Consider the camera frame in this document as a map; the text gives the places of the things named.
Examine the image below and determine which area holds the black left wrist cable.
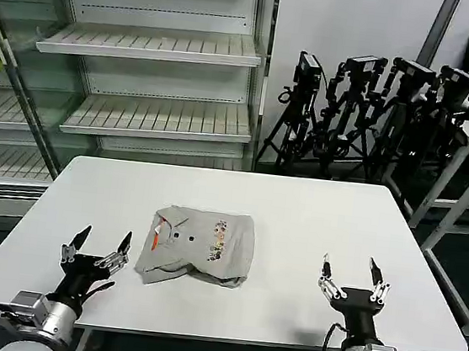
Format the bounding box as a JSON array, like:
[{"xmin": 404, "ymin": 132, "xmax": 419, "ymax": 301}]
[{"xmin": 83, "ymin": 277, "xmax": 117, "ymax": 300}]

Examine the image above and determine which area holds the grey metal shelf unit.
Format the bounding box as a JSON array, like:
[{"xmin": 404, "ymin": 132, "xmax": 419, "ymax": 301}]
[
  {"xmin": 24, "ymin": 0, "xmax": 281, "ymax": 176},
  {"xmin": 0, "ymin": 0, "xmax": 83, "ymax": 241}
]

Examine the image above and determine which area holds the black camera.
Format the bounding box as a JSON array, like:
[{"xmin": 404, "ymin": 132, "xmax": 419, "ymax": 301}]
[
  {"xmin": 293, "ymin": 51, "xmax": 326, "ymax": 90},
  {"xmin": 343, "ymin": 52, "xmax": 390, "ymax": 76},
  {"xmin": 391, "ymin": 56, "xmax": 440, "ymax": 84},
  {"xmin": 438, "ymin": 64, "xmax": 469, "ymax": 89}
]

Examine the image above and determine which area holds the grey slanted wall column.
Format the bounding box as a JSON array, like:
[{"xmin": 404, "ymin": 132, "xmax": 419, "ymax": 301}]
[{"xmin": 416, "ymin": 0, "xmax": 463, "ymax": 71}]

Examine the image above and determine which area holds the grey printed shirt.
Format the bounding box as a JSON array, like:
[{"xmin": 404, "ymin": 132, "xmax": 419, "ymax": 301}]
[{"xmin": 131, "ymin": 200, "xmax": 258, "ymax": 297}]

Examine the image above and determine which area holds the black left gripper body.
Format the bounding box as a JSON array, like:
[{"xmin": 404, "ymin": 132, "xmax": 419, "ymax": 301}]
[{"xmin": 53, "ymin": 250, "xmax": 120, "ymax": 311}]

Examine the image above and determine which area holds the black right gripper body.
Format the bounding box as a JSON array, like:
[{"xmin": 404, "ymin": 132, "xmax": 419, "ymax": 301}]
[{"xmin": 323, "ymin": 284, "xmax": 391, "ymax": 348}]

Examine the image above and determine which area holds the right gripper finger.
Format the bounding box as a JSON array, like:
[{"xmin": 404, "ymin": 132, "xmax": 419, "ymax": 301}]
[
  {"xmin": 315, "ymin": 252, "xmax": 352, "ymax": 303},
  {"xmin": 365, "ymin": 256, "xmax": 395, "ymax": 305}
]

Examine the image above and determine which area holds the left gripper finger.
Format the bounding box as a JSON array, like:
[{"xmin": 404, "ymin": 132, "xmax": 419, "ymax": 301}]
[
  {"xmin": 94, "ymin": 227, "xmax": 134, "ymax": 277},
  {"xmin": 57, "ymin": 221, "xmax": 93, "ymax": 268}
]

